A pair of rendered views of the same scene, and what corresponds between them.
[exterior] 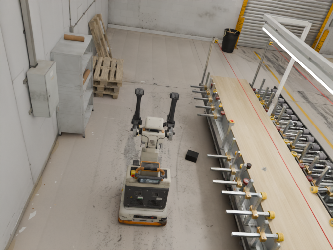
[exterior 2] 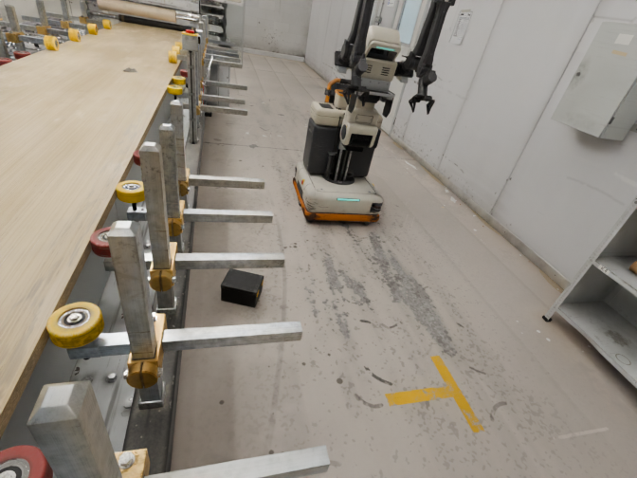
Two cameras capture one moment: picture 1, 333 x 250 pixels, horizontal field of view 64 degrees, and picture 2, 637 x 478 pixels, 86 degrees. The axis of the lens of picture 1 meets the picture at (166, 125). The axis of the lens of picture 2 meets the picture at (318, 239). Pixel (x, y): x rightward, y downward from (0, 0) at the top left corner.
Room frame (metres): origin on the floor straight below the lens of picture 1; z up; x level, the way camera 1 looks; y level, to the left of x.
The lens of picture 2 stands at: (5.04, -0.47, 1.42)
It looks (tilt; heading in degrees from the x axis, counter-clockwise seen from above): 33 degrees down; 169
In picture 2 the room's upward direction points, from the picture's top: 12 degrees clockwise
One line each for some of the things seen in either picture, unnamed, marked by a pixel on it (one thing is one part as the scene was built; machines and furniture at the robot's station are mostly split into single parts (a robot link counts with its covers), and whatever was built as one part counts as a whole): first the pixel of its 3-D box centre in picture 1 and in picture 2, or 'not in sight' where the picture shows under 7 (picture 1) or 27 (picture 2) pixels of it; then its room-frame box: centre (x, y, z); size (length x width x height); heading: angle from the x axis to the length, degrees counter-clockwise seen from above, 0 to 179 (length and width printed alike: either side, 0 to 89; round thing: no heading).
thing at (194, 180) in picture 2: (210, 115); (206, 181); (3.82, -0.69, 0.81); 0.43 x 0.03 x 0.04; 99
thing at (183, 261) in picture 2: (205, 99); (201, 262); (4.32, -0.62, 0.83); 0.43 x 0.03 x 0.04; 99
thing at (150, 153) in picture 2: (210, 94); (160, 245); (4.37, -0.69, 0.91); 0.04 x 0.04 x 0.48; 9
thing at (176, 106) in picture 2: (215, 112); (180, 171); (3.87, -0.77, 0.86); 0.04 x 0.04 x 0.48; 9
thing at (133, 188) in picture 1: (146, 183); (342, 137); (2.31, 0.10, 0.59); 0.55 x 0.34 x 0.83; 98
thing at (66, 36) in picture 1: (74, 37); not in sight; (4.12, 1.71, 1.59); 0.30 x 0.08 x 0.08; 99
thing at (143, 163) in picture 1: (149, 169); (349, 101); (2.29, 0.10, 0.87); 0.23 x 0.15 x 0.11; 98
